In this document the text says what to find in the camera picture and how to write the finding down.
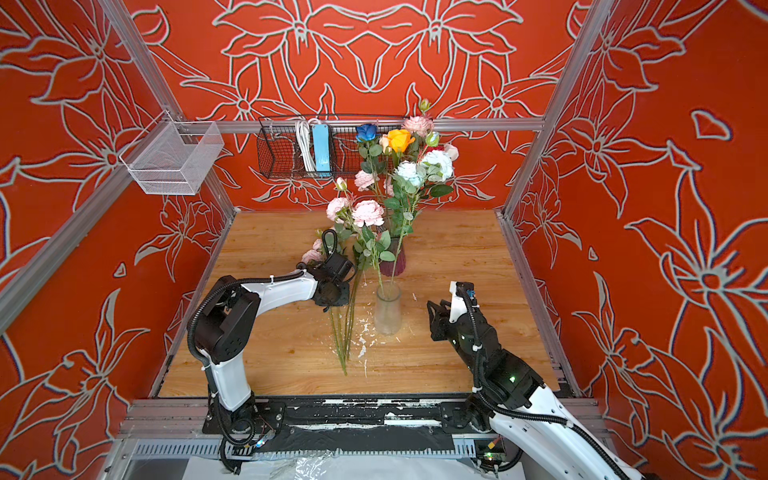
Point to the pink mini rose spray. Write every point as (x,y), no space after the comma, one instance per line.
(342,321)

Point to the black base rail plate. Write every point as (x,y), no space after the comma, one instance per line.
(447,425)

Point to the white rose flower stem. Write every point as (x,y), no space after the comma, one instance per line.
(451,151)

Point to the white mesh wall basket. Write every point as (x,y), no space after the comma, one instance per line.
(168,161)

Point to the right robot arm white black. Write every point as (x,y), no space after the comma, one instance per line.
(515,403)

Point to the blue rose flower stem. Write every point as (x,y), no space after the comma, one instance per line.
(370,149)

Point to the yellow rose flower stem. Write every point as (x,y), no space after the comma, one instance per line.
(399,161)

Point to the pink peony flower stem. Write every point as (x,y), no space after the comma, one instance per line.
(377,185)

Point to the blue flat box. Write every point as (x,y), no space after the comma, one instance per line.
(321,145)

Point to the mixed flower bunch on table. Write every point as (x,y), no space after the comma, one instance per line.
(362,223)

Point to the white hydrangea flower stem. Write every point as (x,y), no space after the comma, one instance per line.
(430,180)

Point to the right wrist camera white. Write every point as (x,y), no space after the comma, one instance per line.
(459,300)

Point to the clear ribbed glass vase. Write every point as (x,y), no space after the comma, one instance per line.
(388,315)

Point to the purple ribbed glass vase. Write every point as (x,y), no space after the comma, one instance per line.
(397,267)

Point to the peach rose flower stem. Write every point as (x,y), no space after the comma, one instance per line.
(384,142)

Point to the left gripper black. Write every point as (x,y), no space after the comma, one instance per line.
(342,301)

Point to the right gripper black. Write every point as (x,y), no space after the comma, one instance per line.
(441,322)

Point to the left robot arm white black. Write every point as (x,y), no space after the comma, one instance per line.
(221,326)

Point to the pink carnation spray stem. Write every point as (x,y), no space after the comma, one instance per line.
(421,124)

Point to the black wire wall basket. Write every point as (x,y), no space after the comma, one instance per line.
(285,144)

